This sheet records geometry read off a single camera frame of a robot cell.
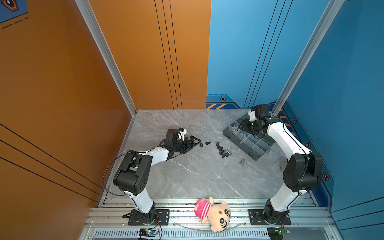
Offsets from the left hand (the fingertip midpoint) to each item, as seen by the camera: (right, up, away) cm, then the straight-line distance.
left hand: (197, 143), depth 90 cm
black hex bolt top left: (+7, -1, +11) cm, 13 cm away
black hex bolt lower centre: (+15, -6, +6) cm, 18 cm away
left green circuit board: (-25, -41, -19) cm, 51 cm away
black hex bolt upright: (+13, -2, +9) cm, 16 cm away
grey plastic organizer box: (+36, -3, +6) cm, 36 cm away
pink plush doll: (+9, -31, -23) cm, 40 cm away
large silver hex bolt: (+20, -7, +6) cm, 22 cm away
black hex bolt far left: (+2, -3, +9) cm, 10 cm away
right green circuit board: (+38, -41, -20) cm, 59 cm away
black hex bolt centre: (+15, -5, +7) cm, 18 cm away
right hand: (+26, +9, 0) cm, 27 cm away
